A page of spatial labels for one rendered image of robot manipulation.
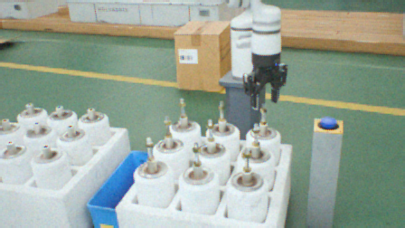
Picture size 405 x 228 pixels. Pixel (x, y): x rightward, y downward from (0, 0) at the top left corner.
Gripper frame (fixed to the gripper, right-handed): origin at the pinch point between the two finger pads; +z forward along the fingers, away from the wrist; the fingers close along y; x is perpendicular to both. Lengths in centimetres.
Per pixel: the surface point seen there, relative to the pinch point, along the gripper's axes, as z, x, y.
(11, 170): 13, 31, -63
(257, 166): 10.3, -11.3, -12.3
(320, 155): 10.2, -17.2, 3.7
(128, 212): 17.6, 1.0, -42.2
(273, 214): 16.8, -21.3, -15.9
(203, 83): 32, 89, 37
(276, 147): 12.3, -4.7, 0.1
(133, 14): 20, 230, 63
